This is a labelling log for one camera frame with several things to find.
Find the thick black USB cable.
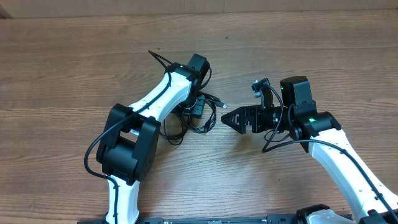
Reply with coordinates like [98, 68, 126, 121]
[183, 91, 228, 134]

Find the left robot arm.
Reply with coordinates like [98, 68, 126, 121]
[96, 53, 210, 223]

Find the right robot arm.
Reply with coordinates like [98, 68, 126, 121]
[221, 76, 397, 223]

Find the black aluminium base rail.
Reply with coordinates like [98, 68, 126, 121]
[77, 205, 354, 224]

